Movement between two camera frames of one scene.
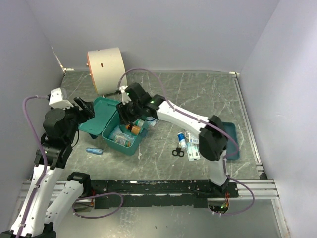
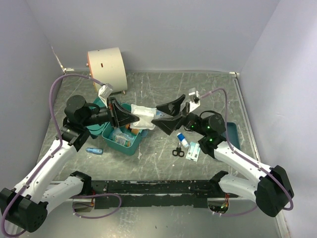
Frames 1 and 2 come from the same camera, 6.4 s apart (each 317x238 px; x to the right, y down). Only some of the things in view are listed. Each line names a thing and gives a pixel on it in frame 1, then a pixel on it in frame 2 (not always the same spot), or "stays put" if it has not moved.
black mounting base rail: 109,194 stays put
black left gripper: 87,112 → 121,116
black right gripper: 125,118 → 168,125
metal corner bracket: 68,69 stays put
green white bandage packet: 125,140 stays put
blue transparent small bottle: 94,150 stays put
